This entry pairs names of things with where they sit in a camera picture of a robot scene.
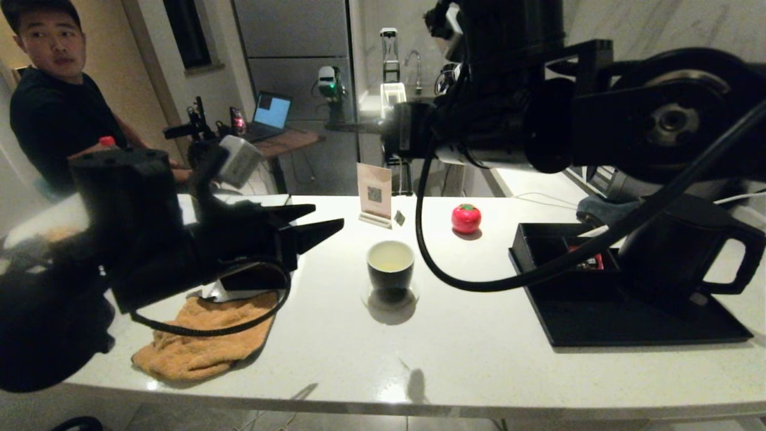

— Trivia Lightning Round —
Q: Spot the black electric kettle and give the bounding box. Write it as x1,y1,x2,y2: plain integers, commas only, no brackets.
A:
618,193,766,303

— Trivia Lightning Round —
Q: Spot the dark grey cloth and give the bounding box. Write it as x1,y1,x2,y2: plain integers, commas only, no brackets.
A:
577,195,642,227

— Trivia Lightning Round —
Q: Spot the black teleoperation rig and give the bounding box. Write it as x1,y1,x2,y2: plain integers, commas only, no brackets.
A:
165,96,246,174

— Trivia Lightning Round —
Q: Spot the red tomato toy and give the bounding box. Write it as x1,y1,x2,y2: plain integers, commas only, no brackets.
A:
451,204,483,235

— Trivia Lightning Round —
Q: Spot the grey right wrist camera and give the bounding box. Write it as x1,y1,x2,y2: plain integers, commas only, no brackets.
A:
426,0,466,38

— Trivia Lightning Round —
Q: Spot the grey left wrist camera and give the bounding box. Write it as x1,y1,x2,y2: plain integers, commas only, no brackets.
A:
218,135,265,187

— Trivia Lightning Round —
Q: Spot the white kitchen cabinet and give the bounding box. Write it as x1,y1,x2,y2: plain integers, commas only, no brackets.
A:
446,165,510,198

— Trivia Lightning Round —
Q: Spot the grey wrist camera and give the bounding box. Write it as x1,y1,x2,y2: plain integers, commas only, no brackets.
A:
218,135,265,187
426,0,466,38

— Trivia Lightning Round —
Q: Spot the orange fluffy towel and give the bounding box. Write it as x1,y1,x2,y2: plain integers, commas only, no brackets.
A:
132,292,279,382

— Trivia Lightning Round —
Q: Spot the brown wooden desk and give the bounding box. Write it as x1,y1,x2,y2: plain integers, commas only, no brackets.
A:
248,128,324,195

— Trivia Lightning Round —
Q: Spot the dark window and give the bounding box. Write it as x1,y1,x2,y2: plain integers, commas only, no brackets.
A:
163,0,216,74

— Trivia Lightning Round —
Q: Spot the red coffee sachet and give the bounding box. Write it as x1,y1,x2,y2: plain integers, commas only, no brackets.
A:
569,245,605,271

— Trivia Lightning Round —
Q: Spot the tall clear blender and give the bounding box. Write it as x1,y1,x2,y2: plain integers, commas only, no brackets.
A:
380,27,400,83

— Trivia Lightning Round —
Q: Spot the grey device green light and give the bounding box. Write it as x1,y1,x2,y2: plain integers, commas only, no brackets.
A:
317,65,348,124

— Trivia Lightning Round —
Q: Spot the black white camera device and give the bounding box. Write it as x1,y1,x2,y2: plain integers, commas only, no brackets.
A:
436,63,466,96

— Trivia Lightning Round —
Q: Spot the beige QR code sign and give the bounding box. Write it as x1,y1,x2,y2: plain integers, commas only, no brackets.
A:
357,163,394,230

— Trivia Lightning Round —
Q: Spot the large black tray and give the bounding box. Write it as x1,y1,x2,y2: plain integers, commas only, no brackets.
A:
509,245,755,348

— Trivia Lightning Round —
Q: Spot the open black laptop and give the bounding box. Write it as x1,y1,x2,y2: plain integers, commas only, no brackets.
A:
245,91,294,144

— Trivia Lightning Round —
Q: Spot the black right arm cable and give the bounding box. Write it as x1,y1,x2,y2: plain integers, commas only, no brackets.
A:
415,99,766,294

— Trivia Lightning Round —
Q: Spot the black compartment box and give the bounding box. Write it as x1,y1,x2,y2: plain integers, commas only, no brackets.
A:
513,223,623,288

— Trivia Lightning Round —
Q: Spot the man in black shirt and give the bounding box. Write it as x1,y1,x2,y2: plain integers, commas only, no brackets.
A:
0,0,195,195

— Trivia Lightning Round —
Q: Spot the tea bag with string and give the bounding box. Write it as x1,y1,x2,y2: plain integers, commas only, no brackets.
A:
392,157,420,228

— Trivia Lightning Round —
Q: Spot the black ring shaped part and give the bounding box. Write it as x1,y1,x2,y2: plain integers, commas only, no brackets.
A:
51,416,105,431

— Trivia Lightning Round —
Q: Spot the grey refrigerator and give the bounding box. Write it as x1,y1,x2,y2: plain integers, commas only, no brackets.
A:
233,0,360,197

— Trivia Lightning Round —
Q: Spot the black mug white inside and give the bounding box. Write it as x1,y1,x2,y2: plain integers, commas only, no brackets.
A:
366,240,416,303

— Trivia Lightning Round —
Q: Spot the chrome sink faucet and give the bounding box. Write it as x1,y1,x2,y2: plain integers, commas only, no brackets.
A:
405,50,423,95

